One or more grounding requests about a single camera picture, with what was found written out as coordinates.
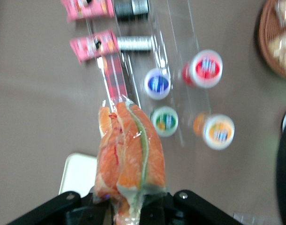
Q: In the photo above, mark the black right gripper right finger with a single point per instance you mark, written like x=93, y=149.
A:
x=194, y=208

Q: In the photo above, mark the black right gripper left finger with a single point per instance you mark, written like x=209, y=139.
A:
x=54, y=208

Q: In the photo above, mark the plastic sandwich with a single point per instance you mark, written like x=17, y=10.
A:
x=131, y=152

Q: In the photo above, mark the cream rectangular tray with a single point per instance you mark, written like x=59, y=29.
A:
x=77, y=173

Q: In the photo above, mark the orange gum bottle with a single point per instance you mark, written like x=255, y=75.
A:
x=216, y=132

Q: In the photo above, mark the green gum bottle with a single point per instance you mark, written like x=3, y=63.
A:
x=165, y=122

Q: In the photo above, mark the blue gum bottle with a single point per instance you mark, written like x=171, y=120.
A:
x=157, y=84

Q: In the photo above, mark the red gum bottle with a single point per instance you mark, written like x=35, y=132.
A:
x=205, y=69

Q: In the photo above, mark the red tartan shortbread box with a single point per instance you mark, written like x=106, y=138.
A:
x=116, y=77

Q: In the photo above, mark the pink cartoon snack packet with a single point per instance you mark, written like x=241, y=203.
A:
x=86, y=9
x=93, y=45

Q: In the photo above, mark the clear acrylic stepped shelf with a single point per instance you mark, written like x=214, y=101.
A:
x=171, y=42

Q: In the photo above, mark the small black box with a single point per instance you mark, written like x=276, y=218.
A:
x=131, y=8
x=134, y=43

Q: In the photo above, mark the brown wicker basket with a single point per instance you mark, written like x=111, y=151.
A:
x=265, y=47

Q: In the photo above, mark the clear bag of beige snacks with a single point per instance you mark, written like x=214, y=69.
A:
x=284, y=11
x=282, y=51

